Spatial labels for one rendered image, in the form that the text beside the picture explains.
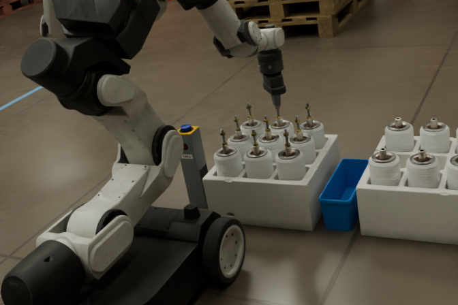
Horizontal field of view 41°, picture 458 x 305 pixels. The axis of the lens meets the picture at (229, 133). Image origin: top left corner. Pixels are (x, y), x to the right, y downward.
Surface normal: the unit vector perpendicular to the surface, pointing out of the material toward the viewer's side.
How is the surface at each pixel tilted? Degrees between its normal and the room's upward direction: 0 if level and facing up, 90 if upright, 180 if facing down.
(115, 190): 8
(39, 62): 45
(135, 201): 90
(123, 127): 118
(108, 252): 90
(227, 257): 90
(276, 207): 90
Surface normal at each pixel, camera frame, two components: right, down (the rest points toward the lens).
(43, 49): -0.43, -0.35
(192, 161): -0.41, 0.43
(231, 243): 0.88, 0.04
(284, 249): -0.17, -0.91
